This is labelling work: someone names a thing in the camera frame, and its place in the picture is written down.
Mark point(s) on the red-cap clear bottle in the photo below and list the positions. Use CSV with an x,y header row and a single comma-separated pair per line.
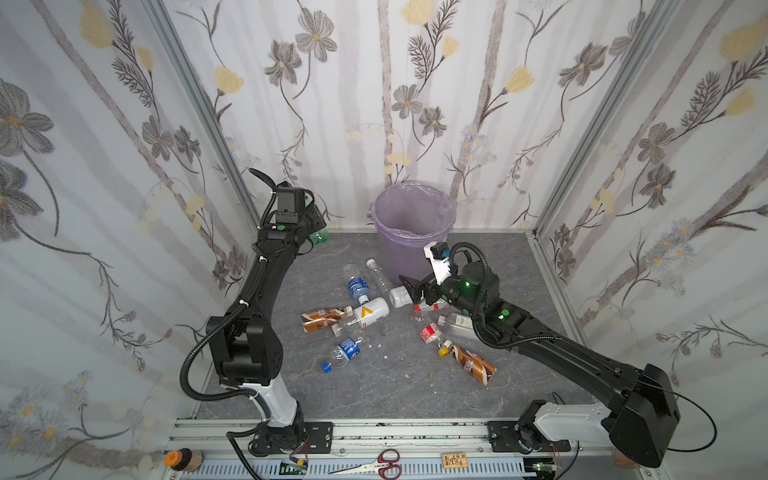
x,y
429,330

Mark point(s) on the green Sprite bottle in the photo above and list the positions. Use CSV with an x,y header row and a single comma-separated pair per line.
x,y
319,237

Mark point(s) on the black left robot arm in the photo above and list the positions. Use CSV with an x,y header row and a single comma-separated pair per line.
x,y
246,351

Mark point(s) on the small blue-label water bottle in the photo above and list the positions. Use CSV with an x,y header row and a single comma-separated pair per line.
x,y
342,353

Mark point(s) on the red-handled scissors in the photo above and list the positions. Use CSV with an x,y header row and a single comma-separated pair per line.
x,y
386,466

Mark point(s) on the Pocari Sweat bottle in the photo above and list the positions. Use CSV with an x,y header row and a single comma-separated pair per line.
x,y
356,285

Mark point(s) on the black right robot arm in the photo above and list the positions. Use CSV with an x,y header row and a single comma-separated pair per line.
x,y
636,410

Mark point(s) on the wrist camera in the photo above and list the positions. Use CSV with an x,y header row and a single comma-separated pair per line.
x,y
438,254
291,202

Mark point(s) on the white bottle yellow logo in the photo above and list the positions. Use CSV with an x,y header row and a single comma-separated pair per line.
x,y
399,297
360,318

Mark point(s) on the square clear bottle white cap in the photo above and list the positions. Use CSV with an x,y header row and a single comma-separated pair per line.
x,y
457,325

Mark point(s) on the small wooden tag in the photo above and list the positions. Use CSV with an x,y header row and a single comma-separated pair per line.
x,y
452,461

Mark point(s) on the orange-capped spool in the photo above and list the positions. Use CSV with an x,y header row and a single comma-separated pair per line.
x,y
184,460

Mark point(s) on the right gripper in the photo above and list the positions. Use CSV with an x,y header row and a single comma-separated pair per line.
x,y
429,285

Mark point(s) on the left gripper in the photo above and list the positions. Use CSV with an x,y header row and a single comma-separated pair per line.
x,y
313,222

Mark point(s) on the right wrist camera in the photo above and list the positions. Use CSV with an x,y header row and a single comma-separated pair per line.
x,y
438,254

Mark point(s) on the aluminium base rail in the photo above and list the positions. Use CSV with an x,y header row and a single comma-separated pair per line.
x,y
337,444

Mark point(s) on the brown tea bottle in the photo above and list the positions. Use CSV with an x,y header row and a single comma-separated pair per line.
x,y
480,369
325,317

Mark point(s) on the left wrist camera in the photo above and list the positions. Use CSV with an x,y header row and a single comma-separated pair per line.
x,y
291,202

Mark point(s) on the purple-lined mesh trash bin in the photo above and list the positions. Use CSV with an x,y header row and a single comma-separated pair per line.
x,y
409,216

